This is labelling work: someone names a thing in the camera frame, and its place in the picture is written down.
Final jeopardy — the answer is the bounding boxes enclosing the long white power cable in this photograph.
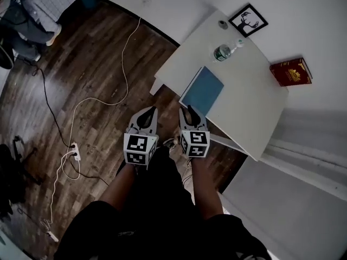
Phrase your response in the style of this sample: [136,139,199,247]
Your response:
[40,17,142,227]

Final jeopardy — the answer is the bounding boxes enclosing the black framed deer picture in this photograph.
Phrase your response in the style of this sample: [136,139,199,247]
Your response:
[228,3,269,38]

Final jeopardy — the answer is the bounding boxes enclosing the white wall pipes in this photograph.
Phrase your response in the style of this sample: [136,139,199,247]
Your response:
[259,133,347,195]

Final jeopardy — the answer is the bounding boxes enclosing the black office chair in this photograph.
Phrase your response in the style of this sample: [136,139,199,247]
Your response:
[0,36,15,70]

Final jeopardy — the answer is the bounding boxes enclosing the notebook with blue cover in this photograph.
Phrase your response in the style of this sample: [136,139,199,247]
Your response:
[178,66,226,118]

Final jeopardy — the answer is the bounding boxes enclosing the person's patterned sneaker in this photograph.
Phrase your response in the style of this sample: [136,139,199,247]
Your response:
[163,138,180,153]

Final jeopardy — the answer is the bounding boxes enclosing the white square table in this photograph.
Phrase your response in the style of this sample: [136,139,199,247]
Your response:
[149,9,290,163]

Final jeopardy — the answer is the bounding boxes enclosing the small white plug adapter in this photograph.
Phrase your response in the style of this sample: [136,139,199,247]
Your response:
[40,219,60,243]

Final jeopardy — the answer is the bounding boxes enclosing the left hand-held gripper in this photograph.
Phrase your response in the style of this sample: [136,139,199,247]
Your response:
[123,106,159,170]

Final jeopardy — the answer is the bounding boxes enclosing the white power strip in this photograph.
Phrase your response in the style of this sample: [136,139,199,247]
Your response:
[68,142,82,162]

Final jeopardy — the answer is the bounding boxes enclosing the person's right forearm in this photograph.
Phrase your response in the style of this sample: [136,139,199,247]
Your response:
[189,157,225,219]

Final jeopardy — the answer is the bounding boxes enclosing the long black power cable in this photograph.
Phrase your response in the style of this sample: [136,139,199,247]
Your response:
[31,66,110,187]

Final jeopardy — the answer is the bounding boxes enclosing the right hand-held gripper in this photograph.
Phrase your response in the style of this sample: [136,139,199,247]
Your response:
[178,105,211,159]

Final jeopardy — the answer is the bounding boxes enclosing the person's black clothing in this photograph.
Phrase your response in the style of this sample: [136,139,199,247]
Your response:
[53,144,272,260]

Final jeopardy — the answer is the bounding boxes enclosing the red book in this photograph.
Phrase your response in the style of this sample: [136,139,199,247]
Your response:
[269,56,313,88]

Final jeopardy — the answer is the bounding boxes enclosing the clear plastic water bottle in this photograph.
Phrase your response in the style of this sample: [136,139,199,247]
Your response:
[211,37,246,63]

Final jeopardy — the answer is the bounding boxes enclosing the black chair base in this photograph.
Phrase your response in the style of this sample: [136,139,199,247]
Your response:
[0,135,44,222]

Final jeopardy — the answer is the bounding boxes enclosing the person's left forearm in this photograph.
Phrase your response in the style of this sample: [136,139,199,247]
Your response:
[98,162,137,214]

